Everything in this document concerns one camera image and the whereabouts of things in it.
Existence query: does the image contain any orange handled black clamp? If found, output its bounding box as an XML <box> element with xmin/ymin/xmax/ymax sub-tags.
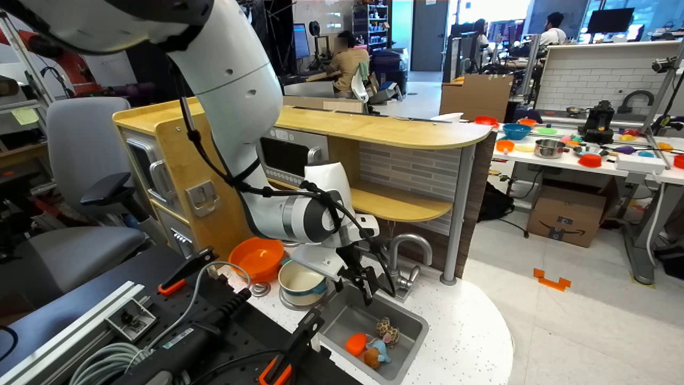
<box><xmin>156</xmin><ymin>245</ymin><xmax>220</xmax><ymax>299</ymax></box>
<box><xmin>254</xmin><ymin>308</ymin><xmax>327</xmax><ymax>385</ymax></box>

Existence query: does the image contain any person in tan shirt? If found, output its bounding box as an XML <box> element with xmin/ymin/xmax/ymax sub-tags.
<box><xmin>327</xmin><ymin>28</ymin><xmax>371</xmax><ymax>99</ymax></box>

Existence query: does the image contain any aluminium extrusion rail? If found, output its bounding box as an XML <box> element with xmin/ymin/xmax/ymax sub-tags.
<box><xmin>0</xmin><ymin>279</ymin><xmax>157</xmax><ymax>385</ymax></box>

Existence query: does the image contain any red bowl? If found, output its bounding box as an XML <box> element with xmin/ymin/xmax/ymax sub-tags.
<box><xmin>575</xmin><ymin>151</ymin><xmax>604</xmax><ymax>170</ymax></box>

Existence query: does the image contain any black mounting table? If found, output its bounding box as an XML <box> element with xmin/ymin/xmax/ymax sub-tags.
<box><xmin>0</xmin><ymin>244</ymin><xmax>358</xmax><ymax>385</ymax></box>

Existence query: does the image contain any black computer monitor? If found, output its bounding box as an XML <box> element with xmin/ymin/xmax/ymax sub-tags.
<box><xmin>585</xmin><ymin>6</ymin><xmax>637</xmax><ymax>37</ymax></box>

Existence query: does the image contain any orange plastic bracket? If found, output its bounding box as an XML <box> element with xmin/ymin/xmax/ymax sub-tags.
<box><xmin>531</xmin><ymin>266</ymin><xmax>572</xmax><ymax>292</ymax></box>

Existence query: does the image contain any person in white shirt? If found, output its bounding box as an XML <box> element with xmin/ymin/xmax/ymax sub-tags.
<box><xmin>539</xmin><ymin>11</ymin><xmax>571</xmax><ymax>46</ymax></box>

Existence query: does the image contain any white tiled panel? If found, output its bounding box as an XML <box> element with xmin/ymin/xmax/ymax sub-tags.
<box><xmin>531</xmin><ymin>39</ymin><xmax>684</xmax><ymax>120</ymax></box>

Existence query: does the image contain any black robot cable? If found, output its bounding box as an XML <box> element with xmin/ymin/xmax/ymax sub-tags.
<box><xmin>177</xmin><ymin>93</ymin><xmax>397</xmax><ymax>296</ymax></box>

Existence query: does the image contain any black cylindrical handle bar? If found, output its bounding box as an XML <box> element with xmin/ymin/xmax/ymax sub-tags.
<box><xmin>126</xmin><ymin>287</ymin><xmax>252</xmax><ymax>385</ymax></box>

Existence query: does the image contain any orange plastic toy object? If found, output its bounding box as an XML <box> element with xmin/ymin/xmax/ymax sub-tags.
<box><xmin>344</xmin><ymin>332</ymin><xmax>369</xmax><ymax>358</ymax></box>

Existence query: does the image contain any wooden toy kitchen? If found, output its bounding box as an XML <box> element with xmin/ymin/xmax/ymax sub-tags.
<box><xmin>110</xmin><ymin>93</ymin><xmax>515</xmax><ymax>385</ymax></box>

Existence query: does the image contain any teal pot cream interior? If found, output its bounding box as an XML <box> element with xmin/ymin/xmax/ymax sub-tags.
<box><xmin>275</xmin><ymin>256</ymin><xmax>338</xmax><ymax>310</ymax></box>

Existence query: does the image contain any grey cable bundle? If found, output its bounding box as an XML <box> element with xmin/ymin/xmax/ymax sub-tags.
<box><xmin>65</xmin><ymin>339</ymin><xmax>145</xmax><ymax>385</ymax></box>

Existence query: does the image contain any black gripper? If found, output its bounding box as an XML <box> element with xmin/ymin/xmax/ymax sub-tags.
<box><xmin>335</xmin><ymin>235</ymin><xmax>380</xmax><ymax>305</ymax></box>

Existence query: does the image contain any grey office chair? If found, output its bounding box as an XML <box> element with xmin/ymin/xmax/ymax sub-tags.
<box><xmin>27</xmin><ymin>93</ymin><xmax>151</xmax><ymax>294</ymax></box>

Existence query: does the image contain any metal corner bracket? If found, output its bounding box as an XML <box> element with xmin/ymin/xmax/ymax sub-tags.
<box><xmin>105</xmin><ymin>296</ymin><xmax>157</xmax><ymax>342</ymax></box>

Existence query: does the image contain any silver toy faucet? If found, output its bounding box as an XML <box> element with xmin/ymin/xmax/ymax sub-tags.
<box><xmin>387</xmin><ymin>231</ymin><xmax>436</xmax><ymax>294</ymax></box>

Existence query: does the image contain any grey toy microwave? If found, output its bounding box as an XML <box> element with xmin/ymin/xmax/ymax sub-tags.
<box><xmin>255</xmin><ymin>132</ymin><xmax>331</xmax><ymax>188</ymax></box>

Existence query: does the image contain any brown toy food piece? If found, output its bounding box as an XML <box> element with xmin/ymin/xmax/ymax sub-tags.
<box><xmin>374</xmin><ymin>317</ymin><xmax>402</xmax><ymax>347</ymax></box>

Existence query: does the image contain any orange bowl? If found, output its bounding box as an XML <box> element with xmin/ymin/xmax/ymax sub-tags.
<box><xmin>471</xmin><ymin>112</ymin><xmax>500</xmax><ymax>132</ymax></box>

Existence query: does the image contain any brown cardboard panel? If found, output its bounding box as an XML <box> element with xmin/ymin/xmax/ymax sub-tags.
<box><xmin>438</xmin><ymin>73</ymin><xmax>513</xmax><ymax>124</ymax></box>

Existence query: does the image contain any printed cardboard box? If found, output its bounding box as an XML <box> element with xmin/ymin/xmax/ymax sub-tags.
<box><xmin>528</xmin><ymin>184</ymin><xmax>608</xmax><ymax>249</ymax></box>

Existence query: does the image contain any grey toy sink basin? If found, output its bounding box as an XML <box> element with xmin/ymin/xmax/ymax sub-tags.
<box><xmin>315</xmin><ymin>287</ymin><xmax>431</xmax><ymax>383</ymax></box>

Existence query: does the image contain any white work table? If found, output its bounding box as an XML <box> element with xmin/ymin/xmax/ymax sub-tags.
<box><xmin>490</xmin><ymin>116</ymin><xmax>684</xmax><ymax>287</ymax></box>

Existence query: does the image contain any blue bowl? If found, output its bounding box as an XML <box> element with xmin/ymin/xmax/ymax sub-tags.
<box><xmin>500</xmin><ymin>121</ymin><xmax>531</xmax><ymax>140</ymax></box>

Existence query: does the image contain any small metal pot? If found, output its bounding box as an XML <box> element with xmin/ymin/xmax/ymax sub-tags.
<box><xmin>531</xmin><ymin>136</ymin><xmax>565</xmax><ymax>161</ymax></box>

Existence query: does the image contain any orange plastic plate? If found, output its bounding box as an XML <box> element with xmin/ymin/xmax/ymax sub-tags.
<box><xmin>227</xmin><ymin>235</ymin><xmax>288</xmax><ymax>284</ymax></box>

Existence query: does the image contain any black camera on tripod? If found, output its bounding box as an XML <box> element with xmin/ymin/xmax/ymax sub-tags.
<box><xmin>643</xmin><ymin>55</ymin><xmax>684</xmax><ymax>136</ymax></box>

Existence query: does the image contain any black bag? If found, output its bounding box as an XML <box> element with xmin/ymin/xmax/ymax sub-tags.
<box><xmin>477</xmin><ymin>179</ymin><xmax>515</xmax><ymax>223</ymax></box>

